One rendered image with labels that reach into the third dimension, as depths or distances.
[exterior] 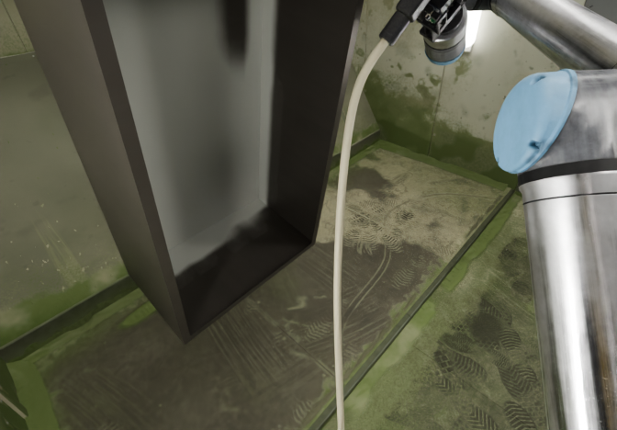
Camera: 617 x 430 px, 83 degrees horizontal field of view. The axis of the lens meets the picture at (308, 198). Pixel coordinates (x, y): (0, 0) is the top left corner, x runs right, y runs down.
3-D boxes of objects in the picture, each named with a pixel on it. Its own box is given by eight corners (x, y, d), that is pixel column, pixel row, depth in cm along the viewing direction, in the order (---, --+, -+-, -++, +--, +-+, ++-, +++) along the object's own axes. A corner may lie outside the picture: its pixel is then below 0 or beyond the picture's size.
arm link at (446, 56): (424, 33, 90) (425, 72, 89) (420, 8, 78) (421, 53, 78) (465, 25, 86) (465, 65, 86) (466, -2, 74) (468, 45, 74)
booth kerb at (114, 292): (12, 368, 148) (-6, 352, 140) (11, 366, 149) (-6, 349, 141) (379, 142, 301) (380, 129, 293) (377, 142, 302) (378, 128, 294)
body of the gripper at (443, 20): (439, 21, 61) (441, 49, 72) (476, -23, 59) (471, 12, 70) (405, -1, 63) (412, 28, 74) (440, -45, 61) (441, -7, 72)
